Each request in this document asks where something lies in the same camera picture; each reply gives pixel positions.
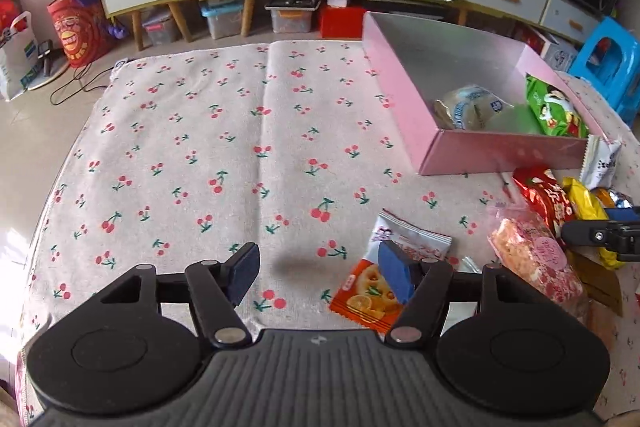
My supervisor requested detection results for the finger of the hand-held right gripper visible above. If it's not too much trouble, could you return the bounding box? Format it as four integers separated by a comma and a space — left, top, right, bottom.
560, 219, 640, 260
604, 206, 640, 222

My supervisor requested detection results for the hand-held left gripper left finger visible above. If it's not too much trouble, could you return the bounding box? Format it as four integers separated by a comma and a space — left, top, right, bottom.
100, 243, 261, 350

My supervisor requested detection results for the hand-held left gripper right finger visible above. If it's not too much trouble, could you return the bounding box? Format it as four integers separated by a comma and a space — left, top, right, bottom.
378, 241, 526, 347

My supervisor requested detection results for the yellow snack packet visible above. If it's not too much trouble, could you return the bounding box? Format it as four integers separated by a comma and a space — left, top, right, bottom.
561, 177, 626, 270

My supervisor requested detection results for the white pink snack packet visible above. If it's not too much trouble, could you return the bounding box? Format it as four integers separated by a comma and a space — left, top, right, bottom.
367, 208, 453, 265

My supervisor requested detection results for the orange cookie snack packet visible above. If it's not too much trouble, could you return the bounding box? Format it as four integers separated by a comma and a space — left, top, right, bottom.
329, 258, 416, 335

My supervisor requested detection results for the white snack packet black print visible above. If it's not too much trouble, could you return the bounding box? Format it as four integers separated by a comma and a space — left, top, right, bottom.
580, 134, 622, 191

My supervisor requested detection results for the red snack packet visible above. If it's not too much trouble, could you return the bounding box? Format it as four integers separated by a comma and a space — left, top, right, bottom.
512, 166, 576, 248

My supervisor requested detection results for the pink cardboard box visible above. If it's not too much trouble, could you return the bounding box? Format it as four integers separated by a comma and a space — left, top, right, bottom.
361, 11, 608, 176

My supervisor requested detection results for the blue gold candy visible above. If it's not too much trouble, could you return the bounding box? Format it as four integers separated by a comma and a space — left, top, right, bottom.
592, 188, 633, 209

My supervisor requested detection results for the brown paper packet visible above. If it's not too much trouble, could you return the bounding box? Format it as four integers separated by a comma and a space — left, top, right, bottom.
570, 252, 623, 318

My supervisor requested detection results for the clear pink rice cracker packet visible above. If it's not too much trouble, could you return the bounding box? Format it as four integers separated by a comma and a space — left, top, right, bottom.
487, 204, 591, 323

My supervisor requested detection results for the cherry print tablecloth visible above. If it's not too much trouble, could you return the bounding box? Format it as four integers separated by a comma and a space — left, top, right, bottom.
15, 42, 640, 427

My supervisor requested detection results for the green cartoon snack packet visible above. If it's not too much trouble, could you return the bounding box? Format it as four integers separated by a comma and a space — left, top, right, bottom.
525, 74, 590, 138

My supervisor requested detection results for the blue plastic stool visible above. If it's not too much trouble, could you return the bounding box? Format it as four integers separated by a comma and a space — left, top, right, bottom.
567, 17, 640, 128

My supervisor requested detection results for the white blue snack packet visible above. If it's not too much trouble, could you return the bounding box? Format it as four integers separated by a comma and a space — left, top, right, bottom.
434, 84, 516, 131

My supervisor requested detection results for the clear box blue lid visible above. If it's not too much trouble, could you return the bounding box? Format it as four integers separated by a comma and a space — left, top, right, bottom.
200, 0, 246, 40

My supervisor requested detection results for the red cardboard box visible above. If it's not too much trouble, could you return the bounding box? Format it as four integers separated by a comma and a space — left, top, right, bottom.
318, 4, 366, 40

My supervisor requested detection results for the grey plastic storage box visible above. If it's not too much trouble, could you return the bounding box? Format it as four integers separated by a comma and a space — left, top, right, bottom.
142, 7, 181, 46

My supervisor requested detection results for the clear plastic storage box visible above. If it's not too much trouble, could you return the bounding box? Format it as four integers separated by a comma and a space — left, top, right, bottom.
265, 0, 321, 35

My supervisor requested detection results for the red printed bag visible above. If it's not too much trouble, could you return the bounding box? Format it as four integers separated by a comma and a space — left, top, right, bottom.
47, 0, 113, 68

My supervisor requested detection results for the white shopping bag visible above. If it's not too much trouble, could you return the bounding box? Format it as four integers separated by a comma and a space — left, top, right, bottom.
0, 12, 43, 102

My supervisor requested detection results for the black floor cable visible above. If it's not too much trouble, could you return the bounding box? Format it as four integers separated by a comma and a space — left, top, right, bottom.
50, 57, 126, 105

